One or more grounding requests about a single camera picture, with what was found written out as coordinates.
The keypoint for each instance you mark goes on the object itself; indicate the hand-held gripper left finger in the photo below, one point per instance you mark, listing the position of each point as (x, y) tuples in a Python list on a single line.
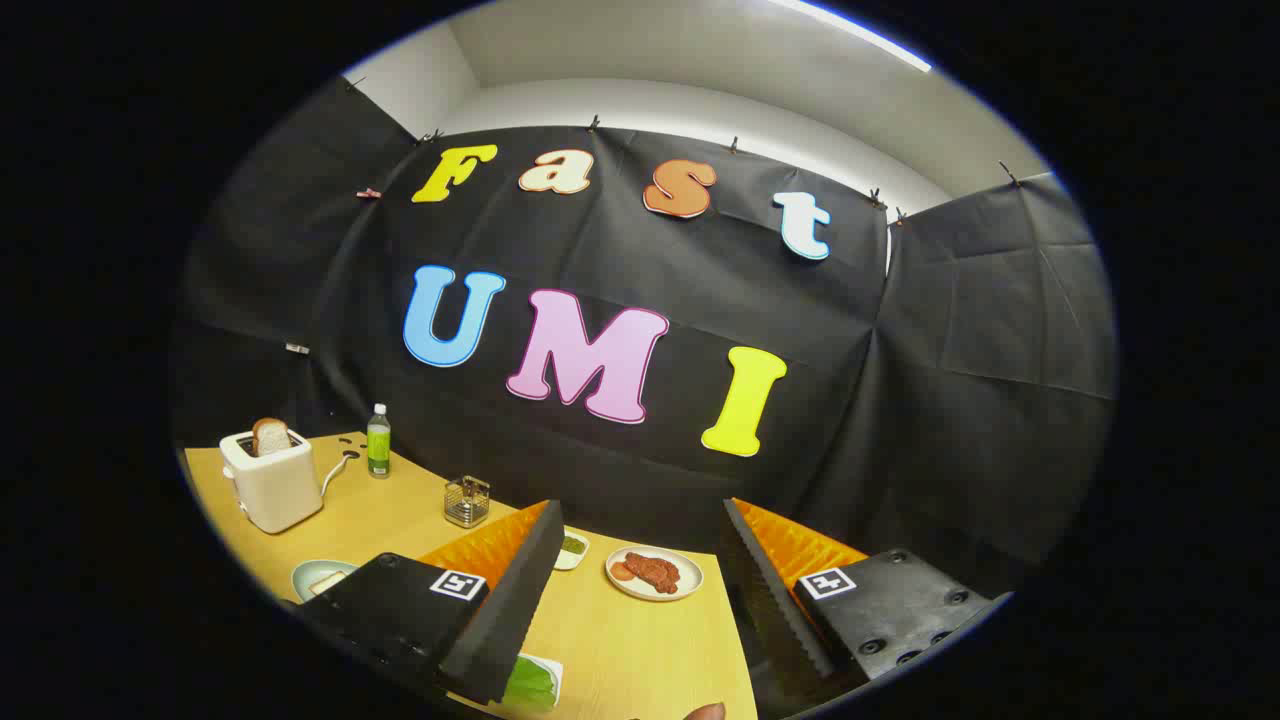
[(510, 600)]

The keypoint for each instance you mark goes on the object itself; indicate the light green round plate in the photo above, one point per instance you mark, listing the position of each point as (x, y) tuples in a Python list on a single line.
[(303, 575)]

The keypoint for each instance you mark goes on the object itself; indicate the green lettuce leaf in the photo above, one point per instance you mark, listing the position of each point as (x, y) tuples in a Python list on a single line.
[(528, 685)]

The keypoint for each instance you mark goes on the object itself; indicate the green label plastic bottle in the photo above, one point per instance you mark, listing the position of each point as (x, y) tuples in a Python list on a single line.
[(378, 450)]

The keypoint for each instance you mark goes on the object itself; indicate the white round plate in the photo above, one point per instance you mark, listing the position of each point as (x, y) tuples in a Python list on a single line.
[(625, 590)]

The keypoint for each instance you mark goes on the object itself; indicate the black backdrop cloth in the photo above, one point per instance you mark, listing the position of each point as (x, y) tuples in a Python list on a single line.
[(900, 400)]

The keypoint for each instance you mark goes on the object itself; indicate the brown meat slice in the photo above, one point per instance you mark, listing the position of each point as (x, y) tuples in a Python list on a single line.
[(655, 572)]

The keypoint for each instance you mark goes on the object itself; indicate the white bread slice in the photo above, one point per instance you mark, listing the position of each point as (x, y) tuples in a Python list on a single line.
[(270, 437), (325, 582)]

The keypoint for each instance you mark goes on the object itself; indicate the white toaster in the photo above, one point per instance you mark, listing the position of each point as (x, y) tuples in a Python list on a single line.
[(280, 490)]

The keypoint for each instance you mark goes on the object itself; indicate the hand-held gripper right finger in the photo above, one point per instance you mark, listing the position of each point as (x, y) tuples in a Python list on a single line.
[(775, 590)]

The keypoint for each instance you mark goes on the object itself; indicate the white divided dish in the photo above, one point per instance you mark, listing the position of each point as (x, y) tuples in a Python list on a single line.
[(578, 560)]

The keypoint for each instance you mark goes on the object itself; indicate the white square plate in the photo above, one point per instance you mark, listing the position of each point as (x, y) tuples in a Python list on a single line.
[(555, 670)]

